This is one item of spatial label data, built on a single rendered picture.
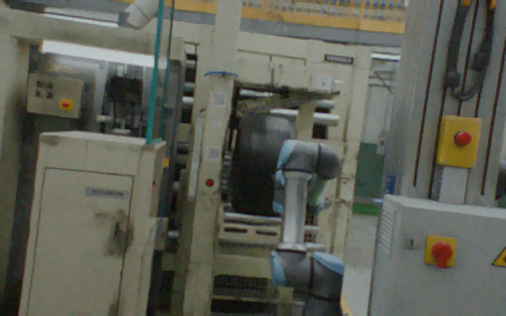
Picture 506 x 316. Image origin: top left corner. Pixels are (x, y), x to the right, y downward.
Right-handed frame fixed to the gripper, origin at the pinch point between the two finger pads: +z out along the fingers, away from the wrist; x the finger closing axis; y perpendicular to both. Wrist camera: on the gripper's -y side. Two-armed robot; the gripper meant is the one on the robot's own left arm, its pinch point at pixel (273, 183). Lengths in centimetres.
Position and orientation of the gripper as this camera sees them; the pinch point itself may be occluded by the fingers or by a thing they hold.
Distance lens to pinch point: 257.5
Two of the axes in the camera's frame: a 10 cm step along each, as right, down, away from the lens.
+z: -1.3, 0.6, 9.9
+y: 1.0, -9.9, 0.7
